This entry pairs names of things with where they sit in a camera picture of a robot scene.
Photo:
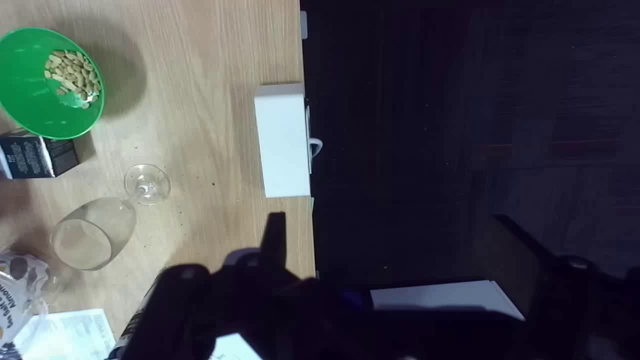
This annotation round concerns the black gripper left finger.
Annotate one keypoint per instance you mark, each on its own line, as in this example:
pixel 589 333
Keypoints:
pixel 173 313

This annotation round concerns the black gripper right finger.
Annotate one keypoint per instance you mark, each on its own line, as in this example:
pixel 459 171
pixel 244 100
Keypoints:
pixel 587 313

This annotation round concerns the flat white paper sheet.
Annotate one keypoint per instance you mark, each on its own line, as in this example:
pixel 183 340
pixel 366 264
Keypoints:
pixel 232 349

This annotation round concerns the white tray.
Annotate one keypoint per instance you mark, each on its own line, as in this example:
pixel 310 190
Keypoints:
pixel 66 333

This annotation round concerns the clear wine glass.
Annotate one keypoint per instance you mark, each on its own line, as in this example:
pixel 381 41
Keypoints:
pixel 93 232

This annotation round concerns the grey paper sheet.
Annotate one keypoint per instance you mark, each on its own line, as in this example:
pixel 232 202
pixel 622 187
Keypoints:
pixel 441 296

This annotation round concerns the printed white paper bag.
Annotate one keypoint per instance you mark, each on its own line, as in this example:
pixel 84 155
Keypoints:
pixel 20 287

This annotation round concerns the white power box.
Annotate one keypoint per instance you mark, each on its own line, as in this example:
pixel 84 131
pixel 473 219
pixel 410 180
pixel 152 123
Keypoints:
pixel 282 141

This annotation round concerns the small black carton box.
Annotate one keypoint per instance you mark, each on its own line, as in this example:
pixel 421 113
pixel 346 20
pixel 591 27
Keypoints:
pixel 33 157

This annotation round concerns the nuts in bowl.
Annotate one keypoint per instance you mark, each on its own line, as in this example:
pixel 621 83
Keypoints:
pixel 71 73

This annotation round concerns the green plastic bowl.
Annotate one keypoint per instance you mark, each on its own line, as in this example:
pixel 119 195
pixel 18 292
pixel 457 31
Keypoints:
pixel 26 93

